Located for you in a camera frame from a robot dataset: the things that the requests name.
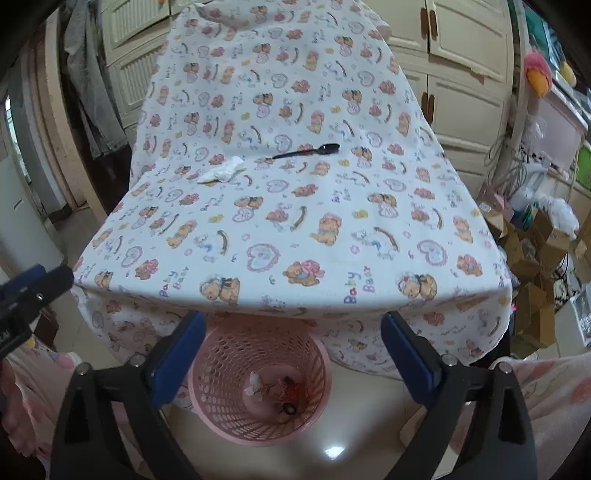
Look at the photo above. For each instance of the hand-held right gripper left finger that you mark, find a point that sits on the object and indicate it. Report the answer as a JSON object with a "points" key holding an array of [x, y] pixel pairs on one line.
{"points": [[178, 360]]}

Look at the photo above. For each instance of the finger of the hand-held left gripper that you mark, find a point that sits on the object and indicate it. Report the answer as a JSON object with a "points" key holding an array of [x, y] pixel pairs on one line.
{"points": [[55, 284], [18, 279]]}

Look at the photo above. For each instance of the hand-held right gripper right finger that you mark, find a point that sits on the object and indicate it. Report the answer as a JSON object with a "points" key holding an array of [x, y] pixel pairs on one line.
{"points": [[408, 360]]}

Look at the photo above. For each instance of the pink plastic mesh basket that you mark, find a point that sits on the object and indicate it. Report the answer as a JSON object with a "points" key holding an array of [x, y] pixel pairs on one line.
{"points": [[217, 350]]}

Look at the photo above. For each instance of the clear red white plastic wrapper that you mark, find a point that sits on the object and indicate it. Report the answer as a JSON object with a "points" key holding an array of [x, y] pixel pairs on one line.
{"points": [[256, 385]]}

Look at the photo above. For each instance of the red snack packet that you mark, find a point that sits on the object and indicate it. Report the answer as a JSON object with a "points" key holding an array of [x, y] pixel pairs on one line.
{"points": [[295, 393]]}

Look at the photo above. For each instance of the person's left pajama leg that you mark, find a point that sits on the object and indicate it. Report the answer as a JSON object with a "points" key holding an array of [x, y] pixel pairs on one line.
{"points": [[27, 392]]}

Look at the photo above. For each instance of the person's pajama leg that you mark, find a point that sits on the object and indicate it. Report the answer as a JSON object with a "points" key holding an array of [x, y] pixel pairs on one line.
{"points": [[554, 392], [27, 392]]}

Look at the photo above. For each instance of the person's right pajama leg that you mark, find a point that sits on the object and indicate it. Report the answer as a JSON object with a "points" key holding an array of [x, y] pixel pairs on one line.
{"points": [[554, 392]]}

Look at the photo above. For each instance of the pile of cardboard boxes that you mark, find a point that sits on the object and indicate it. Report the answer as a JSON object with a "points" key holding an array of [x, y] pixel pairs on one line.
{"points": [[531, 258]]}

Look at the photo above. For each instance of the crumpled white tissue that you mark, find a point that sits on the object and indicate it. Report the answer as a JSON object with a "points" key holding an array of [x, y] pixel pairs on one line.
{"points": [[224, 171]]}

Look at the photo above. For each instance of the hanging grey jeans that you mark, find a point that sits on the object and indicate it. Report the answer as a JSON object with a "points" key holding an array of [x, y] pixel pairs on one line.
{"points": [[92, 92]]}

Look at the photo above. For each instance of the white plastic bag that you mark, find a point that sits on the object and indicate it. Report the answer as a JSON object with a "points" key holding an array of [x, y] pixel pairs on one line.
{"points": [[561, 212]]}

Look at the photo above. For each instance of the black plastic spoon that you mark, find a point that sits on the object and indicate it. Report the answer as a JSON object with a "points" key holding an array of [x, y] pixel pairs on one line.
{"points": [[330, 148]]}

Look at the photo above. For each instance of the cream plastic drawer cabinet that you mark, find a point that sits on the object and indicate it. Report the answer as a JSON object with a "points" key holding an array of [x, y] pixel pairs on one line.
{"points": [[134, 69]]}

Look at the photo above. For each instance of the green box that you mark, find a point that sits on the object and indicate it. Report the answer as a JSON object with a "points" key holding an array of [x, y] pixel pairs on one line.
{"points": [[584, 164]]}

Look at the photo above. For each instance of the pink storage box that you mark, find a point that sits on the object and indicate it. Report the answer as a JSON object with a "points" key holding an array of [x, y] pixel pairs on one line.
{"points": [[563, 124]]}

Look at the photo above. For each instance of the bear print tablecloth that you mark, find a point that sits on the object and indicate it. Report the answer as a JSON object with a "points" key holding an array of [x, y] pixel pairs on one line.
{"points": [[300, 92]]}

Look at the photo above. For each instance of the pink orange plush toy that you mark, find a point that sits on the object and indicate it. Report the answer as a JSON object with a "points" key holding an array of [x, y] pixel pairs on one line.
{"points": [[538, 74]]}

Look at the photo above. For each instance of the cream wardrobe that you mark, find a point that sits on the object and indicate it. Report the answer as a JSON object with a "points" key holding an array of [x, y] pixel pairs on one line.
{"points": [[466, 46]]}

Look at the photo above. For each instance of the yellow plush toy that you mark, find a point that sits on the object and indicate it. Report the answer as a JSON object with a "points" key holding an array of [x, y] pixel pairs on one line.
{"points": [[568, 73]]}

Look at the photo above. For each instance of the wooden door frame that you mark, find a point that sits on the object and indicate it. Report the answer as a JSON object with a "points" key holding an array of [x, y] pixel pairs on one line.
{"points": [[60, 138]]}

